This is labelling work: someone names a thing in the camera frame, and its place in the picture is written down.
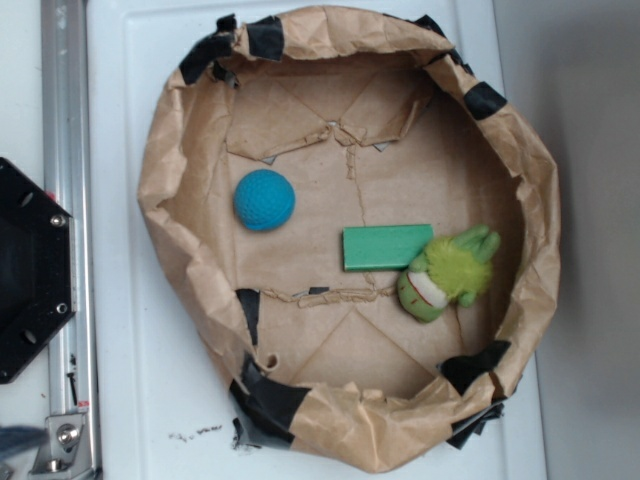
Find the blue dimpled ball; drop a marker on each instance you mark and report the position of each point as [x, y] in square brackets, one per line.
[264, 200]

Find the brown paper bag bin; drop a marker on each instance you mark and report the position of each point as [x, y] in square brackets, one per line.
[374, 121]

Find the green wooden block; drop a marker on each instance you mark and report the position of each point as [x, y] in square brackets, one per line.
[383, 248]

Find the green fuzzy monster toy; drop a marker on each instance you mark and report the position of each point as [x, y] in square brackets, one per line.
[449, 269]

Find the white plastic tray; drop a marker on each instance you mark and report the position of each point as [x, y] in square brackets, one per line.
[164, 413]

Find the aluminium extrusion rail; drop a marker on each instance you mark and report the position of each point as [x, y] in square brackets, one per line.
[73, 379]

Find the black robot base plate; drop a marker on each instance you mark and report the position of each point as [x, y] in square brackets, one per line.
[36, 273]

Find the metal corner bracket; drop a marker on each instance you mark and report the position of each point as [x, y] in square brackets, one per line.
[66, 453]

